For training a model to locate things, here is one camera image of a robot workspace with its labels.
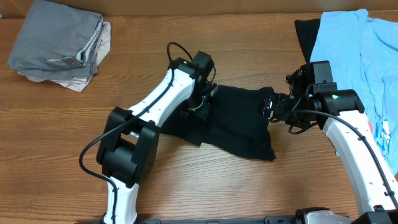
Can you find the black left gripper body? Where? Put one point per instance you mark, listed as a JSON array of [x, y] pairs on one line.
[[196, 104]]

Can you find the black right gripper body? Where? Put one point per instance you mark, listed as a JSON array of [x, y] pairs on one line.
[[284, 106]]

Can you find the black t-shirt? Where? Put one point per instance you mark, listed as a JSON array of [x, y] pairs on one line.
[[236, 123]]

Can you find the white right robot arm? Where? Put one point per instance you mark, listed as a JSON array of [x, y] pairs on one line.
[[315, 100]]

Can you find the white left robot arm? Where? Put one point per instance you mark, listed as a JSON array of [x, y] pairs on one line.
[[128, 151]]

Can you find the black garment under blue shirt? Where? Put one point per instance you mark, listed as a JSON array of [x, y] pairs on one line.
[[307, 34]]

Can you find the light blue t-shirt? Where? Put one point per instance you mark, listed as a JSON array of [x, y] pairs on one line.
[[362, 52]]

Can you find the beige folded garment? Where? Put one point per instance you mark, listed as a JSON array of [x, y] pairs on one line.
[[101, 49]]

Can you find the grey folded trousers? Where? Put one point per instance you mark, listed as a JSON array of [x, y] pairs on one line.
[[56, 41]]

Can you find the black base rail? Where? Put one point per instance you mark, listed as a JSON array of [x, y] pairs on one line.
[[242, 219]]

